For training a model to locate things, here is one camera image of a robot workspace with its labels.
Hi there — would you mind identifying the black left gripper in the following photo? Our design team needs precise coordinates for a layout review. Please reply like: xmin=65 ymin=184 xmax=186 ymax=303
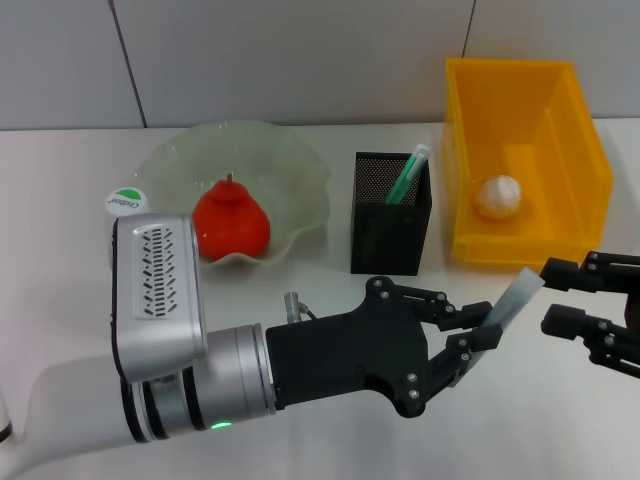
xmin=264 ymin=277 xmax=504 ymax=419

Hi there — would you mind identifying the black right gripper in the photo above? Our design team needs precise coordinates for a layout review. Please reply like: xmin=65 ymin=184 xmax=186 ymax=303
xmin=537 ymin=250 xmax=640 ymax=377

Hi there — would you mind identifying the silver marker pen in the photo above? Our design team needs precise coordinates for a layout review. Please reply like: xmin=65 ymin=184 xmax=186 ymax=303
xmin=469 ymin=266 xmax=546 ymax=374

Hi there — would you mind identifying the white paper ball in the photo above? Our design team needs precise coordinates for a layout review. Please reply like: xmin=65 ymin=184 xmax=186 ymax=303
xmin=473 ymin=174 xmax=524 ymax=220

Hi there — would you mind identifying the red pear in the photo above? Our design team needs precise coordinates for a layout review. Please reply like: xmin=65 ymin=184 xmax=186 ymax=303
xmin=192 ymin=172 xmax=273 ymax=261

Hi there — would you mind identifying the clear water bottle green label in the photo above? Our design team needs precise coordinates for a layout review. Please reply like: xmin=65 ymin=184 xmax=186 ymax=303
xmin=103 ymin=184 xmax=151 ymax=219

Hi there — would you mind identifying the black mesh pen holder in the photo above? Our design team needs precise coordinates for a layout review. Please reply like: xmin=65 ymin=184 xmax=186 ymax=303
xmin=349 ymin=151 xmax=433 ymax=276

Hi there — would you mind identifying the translucent green wavy glass plate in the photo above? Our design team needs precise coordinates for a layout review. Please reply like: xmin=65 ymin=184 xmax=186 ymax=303
xmin=133 ymin=119 xmax=333 ymax=271

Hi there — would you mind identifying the yellow plastic storage bin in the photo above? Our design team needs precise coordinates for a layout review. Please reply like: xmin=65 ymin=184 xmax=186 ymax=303
xmin=442 ymin=57 xmax=615 ymax=266

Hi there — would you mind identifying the left gripper cable with connector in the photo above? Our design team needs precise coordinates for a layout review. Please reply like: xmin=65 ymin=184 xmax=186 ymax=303
xmin=283 ymin=292 xmax=319 ymax=324

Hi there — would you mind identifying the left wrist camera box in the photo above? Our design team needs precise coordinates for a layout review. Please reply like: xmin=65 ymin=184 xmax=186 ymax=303
xmin=107 ymin=212 xmax=209 ymax=384

